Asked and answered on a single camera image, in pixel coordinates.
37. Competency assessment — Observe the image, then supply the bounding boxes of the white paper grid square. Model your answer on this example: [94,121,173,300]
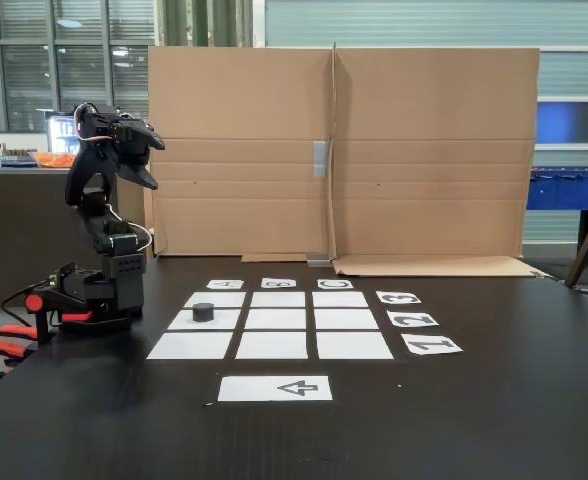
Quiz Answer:
[146,331,234,361]
[167,309,241,331]
[314,308,379,330]
[316,331,395,361]
[312,291,370,308]
[183,291,247,308]
[250,291,307,308]
[235,331,309,361]
[244,308,307,331]

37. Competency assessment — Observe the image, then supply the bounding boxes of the black mini fridge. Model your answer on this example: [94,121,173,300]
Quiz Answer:
[45,109,107,166]

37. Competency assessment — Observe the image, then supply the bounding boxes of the orange snack bowl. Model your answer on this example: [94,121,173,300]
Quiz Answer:
[28,151,79,169]

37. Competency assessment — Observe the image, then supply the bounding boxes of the large brown cardboard panel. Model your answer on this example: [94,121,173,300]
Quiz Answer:
[332,42,548,279]
[147,45,336,264]

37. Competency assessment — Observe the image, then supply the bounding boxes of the dark brown counter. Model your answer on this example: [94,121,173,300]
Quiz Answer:
[0,167,120,308]

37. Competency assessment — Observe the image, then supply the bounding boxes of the black orange bar clamp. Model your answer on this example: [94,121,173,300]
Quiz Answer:
[0,287,95,362]

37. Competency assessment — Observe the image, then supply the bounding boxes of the paper sheet with arrow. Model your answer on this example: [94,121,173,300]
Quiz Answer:
[217,375,334,403]

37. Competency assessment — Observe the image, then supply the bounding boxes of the paper sheet number 3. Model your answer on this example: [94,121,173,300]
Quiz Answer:
[375,290,423,305]

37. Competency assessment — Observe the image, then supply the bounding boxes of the paper sheet number 2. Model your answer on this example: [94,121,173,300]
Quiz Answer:
[386,310,440,329]

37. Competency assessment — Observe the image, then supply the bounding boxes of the paper sheet number 1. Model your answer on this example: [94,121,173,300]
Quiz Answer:
[401,335,464,357]

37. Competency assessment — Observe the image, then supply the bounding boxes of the blue foosball table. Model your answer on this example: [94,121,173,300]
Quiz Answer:
[526,166,588,256]

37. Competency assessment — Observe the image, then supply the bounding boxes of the black cable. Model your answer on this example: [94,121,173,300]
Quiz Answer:
[0,284,41,324]

